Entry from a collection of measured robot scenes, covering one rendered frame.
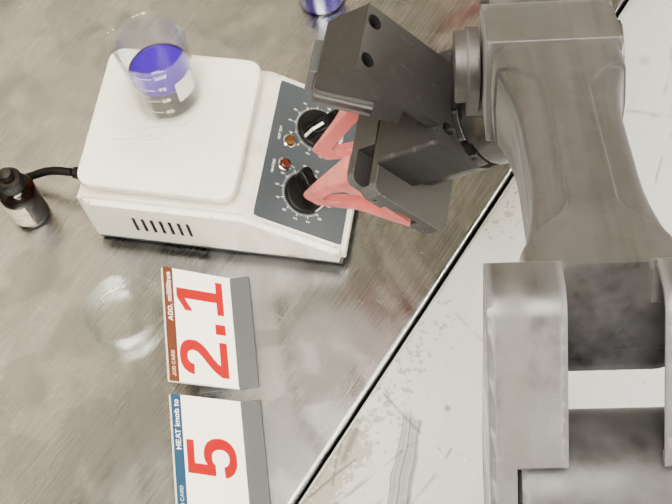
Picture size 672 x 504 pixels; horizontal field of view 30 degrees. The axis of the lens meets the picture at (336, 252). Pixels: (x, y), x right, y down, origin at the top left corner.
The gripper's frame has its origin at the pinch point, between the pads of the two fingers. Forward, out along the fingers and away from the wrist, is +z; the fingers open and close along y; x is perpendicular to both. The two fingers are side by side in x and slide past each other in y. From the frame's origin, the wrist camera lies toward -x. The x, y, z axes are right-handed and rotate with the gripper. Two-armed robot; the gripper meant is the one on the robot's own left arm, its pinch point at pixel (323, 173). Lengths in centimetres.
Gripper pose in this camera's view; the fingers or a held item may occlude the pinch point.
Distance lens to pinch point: 85.2
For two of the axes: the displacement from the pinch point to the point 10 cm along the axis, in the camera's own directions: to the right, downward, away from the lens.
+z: -6.9, 1.8, 7.0
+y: -1.7, 9.0, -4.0
